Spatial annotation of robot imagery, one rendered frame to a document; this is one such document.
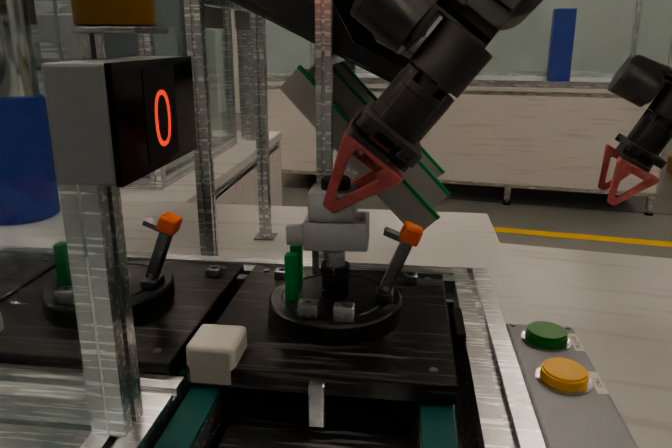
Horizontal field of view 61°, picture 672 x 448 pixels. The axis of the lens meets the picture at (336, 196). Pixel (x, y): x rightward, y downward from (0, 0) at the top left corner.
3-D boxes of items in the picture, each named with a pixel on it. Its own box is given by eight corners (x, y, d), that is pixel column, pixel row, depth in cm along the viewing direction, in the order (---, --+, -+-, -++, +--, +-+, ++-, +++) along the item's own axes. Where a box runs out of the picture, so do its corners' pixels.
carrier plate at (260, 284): (442, 288, 72) (443, 272, 71) (457, 406, 49) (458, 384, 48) (255, 278, 75) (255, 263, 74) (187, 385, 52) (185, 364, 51)
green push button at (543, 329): (560, 338, 59) (562, 321, 59) (570, 359, 56) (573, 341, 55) (520, 336, 60) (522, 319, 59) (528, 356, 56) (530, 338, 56)
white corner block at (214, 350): (249, 362, 56) (247, 324, 55) (235, 389, 51) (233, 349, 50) (202, 358, 56) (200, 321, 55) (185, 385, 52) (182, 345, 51)
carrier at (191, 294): (244, 278, 75) (240, 185, 72) (171, 384, 52) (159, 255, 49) (71, 269, 78) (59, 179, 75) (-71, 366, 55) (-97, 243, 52)
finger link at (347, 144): (296, 193, 53) (359, 114, 50) (308, 175, 60) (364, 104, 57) (353, 238, 53) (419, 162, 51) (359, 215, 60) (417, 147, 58)
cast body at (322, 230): (369, 237, 60) (369, 172, 59) (367, 252, 56) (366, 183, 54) (291, 236, 61) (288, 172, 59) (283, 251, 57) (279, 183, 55)
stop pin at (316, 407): (326, 419, 51) (326, 380, 50) (324, 428, 50) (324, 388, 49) (310, 418, 51) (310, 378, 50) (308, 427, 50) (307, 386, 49)
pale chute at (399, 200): (429, 211, 91) (450, 193, 89) (415, 237, 79) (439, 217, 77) (310, 81, 91) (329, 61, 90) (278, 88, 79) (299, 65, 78)
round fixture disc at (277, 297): (402, 288, 67) (402, 272, 67) (400, 350, 54) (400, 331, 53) (284, 282, 69) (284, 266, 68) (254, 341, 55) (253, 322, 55)
